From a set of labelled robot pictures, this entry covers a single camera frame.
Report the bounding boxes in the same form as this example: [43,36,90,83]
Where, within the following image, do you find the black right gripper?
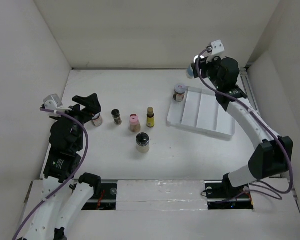
[191,53,223,90]

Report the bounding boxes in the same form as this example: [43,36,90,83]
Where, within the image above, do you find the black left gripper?
[54,92,101,150]

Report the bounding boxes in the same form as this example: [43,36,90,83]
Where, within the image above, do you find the blue label silver lid jar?
[185,63,195,79]

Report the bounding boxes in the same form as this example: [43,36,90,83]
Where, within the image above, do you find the white lid brown sauce jar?
[173,83,187,102]

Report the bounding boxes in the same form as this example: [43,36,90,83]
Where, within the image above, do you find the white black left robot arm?
[21,93,102,240]

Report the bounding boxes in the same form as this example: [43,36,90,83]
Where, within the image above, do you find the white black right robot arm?
[191,55,294,203]

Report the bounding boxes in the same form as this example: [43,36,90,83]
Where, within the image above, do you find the black pepper grinder bottle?
[111,109,122,126]

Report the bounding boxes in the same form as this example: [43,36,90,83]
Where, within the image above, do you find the pink lid spice jar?
[129,113,141,133]

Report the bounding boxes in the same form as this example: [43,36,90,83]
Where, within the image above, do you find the white divided organizer tray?
[166,86,235,140]

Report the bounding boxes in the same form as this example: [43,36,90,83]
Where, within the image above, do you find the black lid white powder jar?
[135,132,150,153]

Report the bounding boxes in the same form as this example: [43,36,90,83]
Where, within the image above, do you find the yellow label bottle cork cap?
[146,107,155,128]

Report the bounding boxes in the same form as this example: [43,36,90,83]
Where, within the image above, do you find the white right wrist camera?
[206,40,225,63]

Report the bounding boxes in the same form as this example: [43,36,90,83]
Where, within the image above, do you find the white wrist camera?
[41,94,70,112]
[206,40,225,63]

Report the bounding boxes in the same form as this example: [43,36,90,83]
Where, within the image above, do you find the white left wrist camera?
[41,94,70,112]

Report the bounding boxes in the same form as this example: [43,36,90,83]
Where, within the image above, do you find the aluminium rail right edge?
[239,65,281,178]

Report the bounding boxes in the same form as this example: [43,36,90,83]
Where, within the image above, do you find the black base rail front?
[82,180,254,211]

